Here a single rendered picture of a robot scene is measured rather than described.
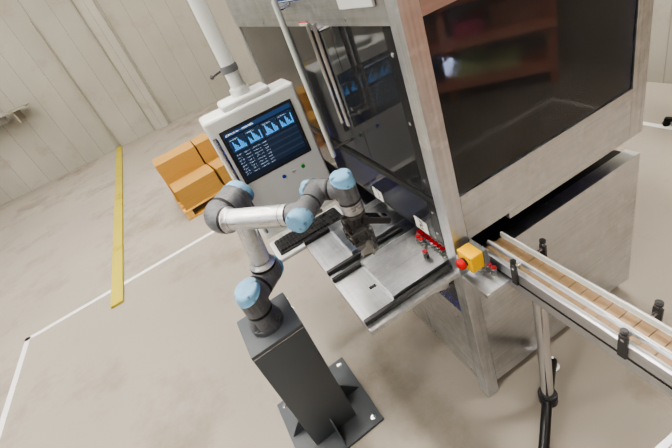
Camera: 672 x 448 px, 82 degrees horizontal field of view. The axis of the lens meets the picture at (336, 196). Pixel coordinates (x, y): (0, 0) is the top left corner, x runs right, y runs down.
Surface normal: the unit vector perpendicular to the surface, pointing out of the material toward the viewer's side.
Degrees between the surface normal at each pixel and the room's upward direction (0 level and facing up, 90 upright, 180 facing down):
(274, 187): 90
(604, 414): 0
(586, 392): 0
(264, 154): 90
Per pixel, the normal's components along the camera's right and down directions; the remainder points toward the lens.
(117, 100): 0.46, 0.34
